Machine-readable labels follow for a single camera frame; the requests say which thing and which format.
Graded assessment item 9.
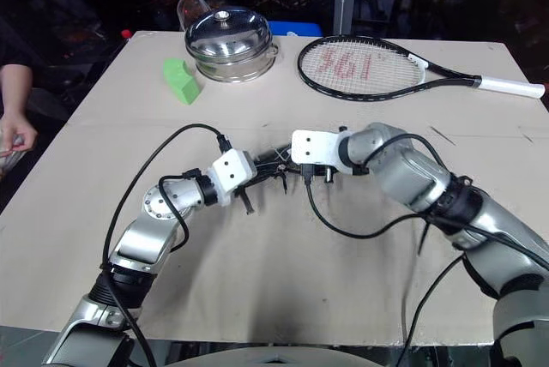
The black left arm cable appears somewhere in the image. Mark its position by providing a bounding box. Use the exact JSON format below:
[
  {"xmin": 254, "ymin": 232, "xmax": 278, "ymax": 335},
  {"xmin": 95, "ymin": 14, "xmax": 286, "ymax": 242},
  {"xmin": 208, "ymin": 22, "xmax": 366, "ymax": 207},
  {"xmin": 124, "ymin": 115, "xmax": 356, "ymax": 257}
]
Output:
[{"xmin": 99, "ymin": 123, "xmax": 233, "ymax": 367}]

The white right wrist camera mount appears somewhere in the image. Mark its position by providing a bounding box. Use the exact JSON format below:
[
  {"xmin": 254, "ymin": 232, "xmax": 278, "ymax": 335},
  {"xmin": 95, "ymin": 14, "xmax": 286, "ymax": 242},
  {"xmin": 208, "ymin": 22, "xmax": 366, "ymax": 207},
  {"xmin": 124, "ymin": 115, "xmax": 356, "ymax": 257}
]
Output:
[{"xmin": 290, "ymin": 129, "xmax": 345, "ymax": 167}]

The clear plastic pouch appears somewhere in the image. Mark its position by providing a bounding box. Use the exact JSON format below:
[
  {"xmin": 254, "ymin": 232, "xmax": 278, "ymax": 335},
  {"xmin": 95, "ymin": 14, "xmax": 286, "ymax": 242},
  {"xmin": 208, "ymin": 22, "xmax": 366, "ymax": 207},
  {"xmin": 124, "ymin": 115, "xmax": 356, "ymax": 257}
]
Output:
[{"xmin": 0, "ymin": 134, "xmax": 32, "ymax": 179}]

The green foam block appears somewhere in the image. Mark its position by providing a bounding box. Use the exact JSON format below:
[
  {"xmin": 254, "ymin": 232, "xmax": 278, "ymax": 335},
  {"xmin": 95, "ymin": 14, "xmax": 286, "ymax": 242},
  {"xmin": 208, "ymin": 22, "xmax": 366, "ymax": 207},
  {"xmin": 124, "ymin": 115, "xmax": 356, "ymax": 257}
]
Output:
[{"xmin": 162, "ymin": 57, "xmax": 202, "ymax": 106}]

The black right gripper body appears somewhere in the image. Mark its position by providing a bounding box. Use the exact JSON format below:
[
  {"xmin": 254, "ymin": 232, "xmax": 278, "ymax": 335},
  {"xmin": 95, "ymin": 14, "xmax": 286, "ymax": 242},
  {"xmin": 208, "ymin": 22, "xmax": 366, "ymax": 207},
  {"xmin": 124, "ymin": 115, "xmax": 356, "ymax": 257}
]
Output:
[{"xmin": 296, "ymin": 161, "xmax": 338, "ymax": 187}]

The stainless steel pot with lid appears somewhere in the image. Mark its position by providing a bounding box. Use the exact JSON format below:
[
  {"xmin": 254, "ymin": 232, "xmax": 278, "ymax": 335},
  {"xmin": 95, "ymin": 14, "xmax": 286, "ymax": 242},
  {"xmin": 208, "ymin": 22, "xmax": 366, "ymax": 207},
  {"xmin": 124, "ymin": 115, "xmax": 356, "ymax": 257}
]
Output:
[{"xmin": 184, "ymin": 6, "xmax": 280, "ymax": 84}]

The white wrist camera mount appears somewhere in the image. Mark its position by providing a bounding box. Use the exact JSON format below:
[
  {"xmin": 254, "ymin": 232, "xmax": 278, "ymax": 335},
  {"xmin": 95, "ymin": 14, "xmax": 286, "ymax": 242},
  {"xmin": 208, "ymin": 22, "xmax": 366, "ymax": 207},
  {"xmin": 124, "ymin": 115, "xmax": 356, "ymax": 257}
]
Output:
[
  {"xmin": 210, "ymin": 148, "xmax": 258, "ymax": 206},
  {"xmin": 290, "ymin": 129, "xmax": 345, "ymax": 167}
]

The blue plastic bin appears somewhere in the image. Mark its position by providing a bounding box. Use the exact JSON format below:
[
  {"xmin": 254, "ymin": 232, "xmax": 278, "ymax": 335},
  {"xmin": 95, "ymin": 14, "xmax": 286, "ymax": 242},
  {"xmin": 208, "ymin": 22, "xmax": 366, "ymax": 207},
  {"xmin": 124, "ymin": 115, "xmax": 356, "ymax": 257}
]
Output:
[{"xmin": 268, "ymin": 20, "xmax": 323, "ymax": 38}]

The clear plastic sheet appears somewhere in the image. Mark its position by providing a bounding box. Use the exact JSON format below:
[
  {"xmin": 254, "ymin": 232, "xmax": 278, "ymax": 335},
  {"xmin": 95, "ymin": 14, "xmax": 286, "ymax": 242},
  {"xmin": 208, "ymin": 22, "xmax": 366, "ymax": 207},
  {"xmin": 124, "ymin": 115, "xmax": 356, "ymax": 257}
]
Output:
[{"xmin": 176, "ymin": 0, "xmax": 212, "ymax": 33}]

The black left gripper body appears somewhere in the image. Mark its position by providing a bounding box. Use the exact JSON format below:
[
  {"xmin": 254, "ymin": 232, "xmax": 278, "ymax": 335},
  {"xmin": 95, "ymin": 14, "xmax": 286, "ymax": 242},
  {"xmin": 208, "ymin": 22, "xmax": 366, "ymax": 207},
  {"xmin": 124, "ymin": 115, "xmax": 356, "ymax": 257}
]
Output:
[{"xmin": 252, "ymin": 156, "xmax": 281, "ymax": 183}]

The person's bare hand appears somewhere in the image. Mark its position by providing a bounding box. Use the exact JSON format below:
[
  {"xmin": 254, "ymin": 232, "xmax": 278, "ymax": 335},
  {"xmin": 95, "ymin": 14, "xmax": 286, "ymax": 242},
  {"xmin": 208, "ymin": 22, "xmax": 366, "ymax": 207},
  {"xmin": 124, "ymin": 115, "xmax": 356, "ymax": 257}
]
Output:
[{"xmin": 0, "ymin": 110, "xmax": 39, "ymax": 152}]

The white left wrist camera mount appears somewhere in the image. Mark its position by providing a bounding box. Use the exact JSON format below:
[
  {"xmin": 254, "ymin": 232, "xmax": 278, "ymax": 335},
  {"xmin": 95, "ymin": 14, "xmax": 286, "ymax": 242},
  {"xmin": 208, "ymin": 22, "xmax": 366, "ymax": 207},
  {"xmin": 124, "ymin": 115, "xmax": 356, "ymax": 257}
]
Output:
[{"xmin": 210, "ymin": 148, "xmax": 258, "ymax": 206}]

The black and white tennis racket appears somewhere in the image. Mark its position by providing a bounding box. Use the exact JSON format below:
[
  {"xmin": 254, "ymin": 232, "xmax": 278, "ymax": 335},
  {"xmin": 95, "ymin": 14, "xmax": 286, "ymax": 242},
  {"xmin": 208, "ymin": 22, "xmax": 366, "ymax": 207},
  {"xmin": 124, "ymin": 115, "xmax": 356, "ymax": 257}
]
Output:
[{"xmin": 296, "ymin": 34, "xmax": 546, "ymax": 102}]

